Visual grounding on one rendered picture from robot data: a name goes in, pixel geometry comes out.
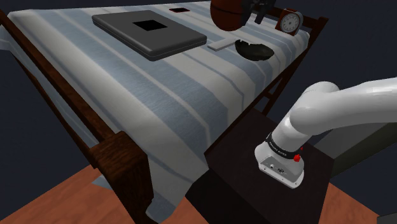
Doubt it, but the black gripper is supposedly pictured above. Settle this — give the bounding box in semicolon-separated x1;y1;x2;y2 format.
247;0;277;25

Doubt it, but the brown-red basketball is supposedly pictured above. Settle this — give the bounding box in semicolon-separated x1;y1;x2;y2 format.
209;0;249;32

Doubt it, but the flat white rectangular remote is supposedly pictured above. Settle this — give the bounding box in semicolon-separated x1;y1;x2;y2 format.
206;38;239;52

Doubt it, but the grey block furniture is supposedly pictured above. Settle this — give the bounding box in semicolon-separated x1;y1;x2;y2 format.
310;121;397;178

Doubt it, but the wooden bed with striped cover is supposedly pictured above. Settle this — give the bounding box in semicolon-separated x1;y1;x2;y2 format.
0;0;330;224

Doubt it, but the dark grey closed laptop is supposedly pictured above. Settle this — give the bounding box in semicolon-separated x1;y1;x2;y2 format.
92;10;208;62

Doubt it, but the red clock with white face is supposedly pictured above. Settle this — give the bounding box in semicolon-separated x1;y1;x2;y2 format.
275;8;304;37

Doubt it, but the dark robot stand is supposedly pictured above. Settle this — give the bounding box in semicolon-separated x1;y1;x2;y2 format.
185;106;336;224

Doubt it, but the black bowl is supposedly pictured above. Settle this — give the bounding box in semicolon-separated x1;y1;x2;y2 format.
234;39;275;62

